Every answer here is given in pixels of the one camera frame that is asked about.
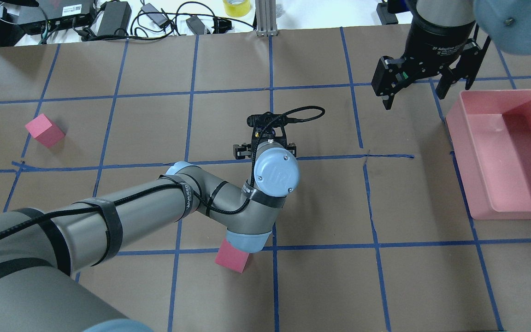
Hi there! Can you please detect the black electronics box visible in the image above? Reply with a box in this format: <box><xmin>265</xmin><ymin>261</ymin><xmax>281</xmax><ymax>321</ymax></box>
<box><xmin>17</xmin><ymin>0</ymin><xmax>96</xmax><ymax>35</ymax></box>

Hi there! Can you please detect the yellow tape roll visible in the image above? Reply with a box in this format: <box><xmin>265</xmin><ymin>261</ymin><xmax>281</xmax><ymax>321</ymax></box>
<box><xmin>223</xmin><ymin>0</ymin><xmax>251</xmax><ymax>18</ymax></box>

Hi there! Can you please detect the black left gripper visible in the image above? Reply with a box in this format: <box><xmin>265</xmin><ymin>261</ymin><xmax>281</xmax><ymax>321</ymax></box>
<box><xmin>233</xmin><ymin>131</ymin><xmax>297</xmax><ymax>160</ymax></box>

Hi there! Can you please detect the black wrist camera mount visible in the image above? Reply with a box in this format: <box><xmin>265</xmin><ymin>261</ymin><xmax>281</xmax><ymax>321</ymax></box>
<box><xmin>247</xmin><ymin>112</ymin><xmax>293</xmax><ymax>139</ymax></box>

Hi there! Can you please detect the pink foam cube side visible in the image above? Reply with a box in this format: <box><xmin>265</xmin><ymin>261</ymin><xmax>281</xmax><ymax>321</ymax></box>
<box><xmin>25</xmin><ymin>114</ymin><xmax>66</xmax><ymax>148</ymax></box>

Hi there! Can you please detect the black power adapter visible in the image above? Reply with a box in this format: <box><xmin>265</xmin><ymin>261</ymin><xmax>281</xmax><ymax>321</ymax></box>
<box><xmin>96</xmin><ymin>1</ymin><xmax>131</xmax><ymax>36</ymax></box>

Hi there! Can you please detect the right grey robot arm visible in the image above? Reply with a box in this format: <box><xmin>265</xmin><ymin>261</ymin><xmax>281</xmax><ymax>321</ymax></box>
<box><xmin>371</xmin><ymin>0</ymin><xmax>531</xmax><ymax>110</ymax></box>

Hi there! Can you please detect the pink plastic bin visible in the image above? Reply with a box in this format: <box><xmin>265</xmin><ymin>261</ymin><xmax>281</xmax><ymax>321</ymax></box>
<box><xmin>446</xmin><ymin>89</ymin><xmax>531</xmax><ymax>220</ymax></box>

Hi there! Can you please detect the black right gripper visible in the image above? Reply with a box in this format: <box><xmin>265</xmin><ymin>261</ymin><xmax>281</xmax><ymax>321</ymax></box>
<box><xmin>371</xmin><ymin>36</ymin><xmax>491</xmax><ymax>111</ymax></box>

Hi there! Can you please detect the pink foam cube centre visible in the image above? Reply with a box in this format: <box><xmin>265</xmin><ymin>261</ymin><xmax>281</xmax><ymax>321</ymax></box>
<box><xmin>214</xmin><ymin>239</ymin><xmax>251</xmax><ymax>273</ymax></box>

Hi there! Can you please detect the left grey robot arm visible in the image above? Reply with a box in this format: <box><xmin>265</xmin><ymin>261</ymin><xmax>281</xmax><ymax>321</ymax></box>
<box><xmin>0</xmin><ymin>139</ymin><xmax>301</xmax><ymax>332</ymax></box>

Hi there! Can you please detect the aluminium extrusion post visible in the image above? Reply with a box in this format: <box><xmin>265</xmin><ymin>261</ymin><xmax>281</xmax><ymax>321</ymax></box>
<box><xmin>255</xmin><ymin>0</ymin><xmax>278</xmax><ymax>36</ymax></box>

